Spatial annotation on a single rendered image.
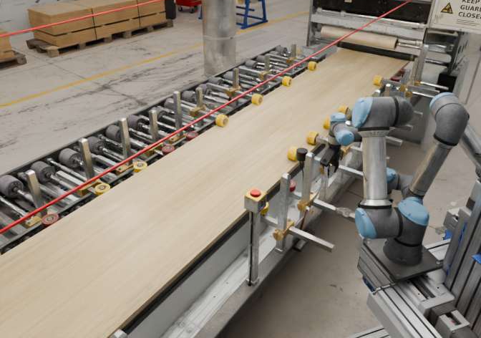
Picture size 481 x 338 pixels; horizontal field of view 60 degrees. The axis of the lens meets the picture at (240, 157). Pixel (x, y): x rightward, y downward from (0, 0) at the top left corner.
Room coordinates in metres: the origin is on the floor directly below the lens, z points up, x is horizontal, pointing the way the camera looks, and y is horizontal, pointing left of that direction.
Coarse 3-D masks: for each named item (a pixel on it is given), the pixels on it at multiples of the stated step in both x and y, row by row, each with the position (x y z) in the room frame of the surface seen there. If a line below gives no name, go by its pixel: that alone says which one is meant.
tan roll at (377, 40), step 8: (328, 32) 4.50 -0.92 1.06; (336, 32) 4.45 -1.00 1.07; (344, 32) 4.41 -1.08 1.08; (360, 32) 4.34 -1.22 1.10; (368, 32) 4.32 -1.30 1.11; (344, 40) 4.41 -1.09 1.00; (352, 40) 4.35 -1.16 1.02; (360, 40) 4.30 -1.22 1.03; (368, 40) 4.25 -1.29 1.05; (376, 40) 4.20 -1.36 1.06; (384, 40) 4.16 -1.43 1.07; (392, 40) 4.12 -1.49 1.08; (392, 48) 4.11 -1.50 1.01; (416, 48) 4.02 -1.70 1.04
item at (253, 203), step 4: (252, 188) 1.42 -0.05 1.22; (256, 188) 1.42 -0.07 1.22; (248, 192) 1.39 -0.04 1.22; (264, 192) 1.40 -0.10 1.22; (244, 196) 1.37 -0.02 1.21; (248, 196) 1.36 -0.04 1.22; (252, 196) 1.36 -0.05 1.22; (256, 196) 1.36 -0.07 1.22; (260, 196) 1.37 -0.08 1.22; (264, 196) 1.38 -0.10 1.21; (244, 200) 1.37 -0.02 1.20; (248, 200) 1.36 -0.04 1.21; (252, 200) 1.35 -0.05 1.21; (256, 200) 1.34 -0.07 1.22; (260, 200) 1.35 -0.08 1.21; (244, 204) 1.37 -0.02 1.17; (248, 204) 1.36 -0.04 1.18; (252, 204) 1.35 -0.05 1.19; (256, 204) 1.34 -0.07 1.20; (260, 204) 1.35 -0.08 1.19; (248, 208) 1.36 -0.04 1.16; (252, 208) 1.35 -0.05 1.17; (256, 208) 1.34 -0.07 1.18; (252, 212) 1.36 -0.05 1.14; (256, 212) 1.34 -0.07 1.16
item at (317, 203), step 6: (294, 192) 1.89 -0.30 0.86; (300, 198) 1.85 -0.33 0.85; (312, 204) 1.80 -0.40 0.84; (318, 204) 1.79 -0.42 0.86; (324, 204) 1.78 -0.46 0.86; (324, 210) 1.76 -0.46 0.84; (330, 210) 1.75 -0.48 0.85; (342, 216) 1.71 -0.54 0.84; (348, 216) 1.69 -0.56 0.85; (354, 216) 1.68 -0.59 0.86; (354, 222) 1.67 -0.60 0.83
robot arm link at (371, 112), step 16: (352, 112) 1.49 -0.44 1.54; (368, 112) 1.39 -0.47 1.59; (384, 112) 1.40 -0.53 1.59; (368, 128) 1.38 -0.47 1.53; (384, 128) 1.37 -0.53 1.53; (368, 144) 1.36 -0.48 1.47; (384, 144) 1.36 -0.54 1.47; (368, 160) 1.33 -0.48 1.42; (384, 160) 1.33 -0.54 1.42; (368, 176) 1.30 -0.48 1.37; (384, 176) 1.30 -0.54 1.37; (368, 192) 1.27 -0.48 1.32; (384, 192) 1.26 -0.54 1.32; (368, 208) 1.23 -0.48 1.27; (384, 208) 1.22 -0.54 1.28; (368, 224) 1.18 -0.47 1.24; (384, 224) 1.18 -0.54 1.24
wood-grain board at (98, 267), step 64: (320, 64) 3.91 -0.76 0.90; (384, 64) 3.93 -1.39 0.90; (256, 128) 2.57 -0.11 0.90; (320, 128) 2.58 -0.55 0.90; (128, 192) 1.82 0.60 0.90; (192, 192) 1.82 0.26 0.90; (0, 256) 1.33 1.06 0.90; (64, 256) 1.34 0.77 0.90; (128, 256) 1.34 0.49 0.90; (192, 256) 1.34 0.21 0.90; (0, 320) 1.01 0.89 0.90; (64, 320) 1.01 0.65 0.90; (128, 320) 1.02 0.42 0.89
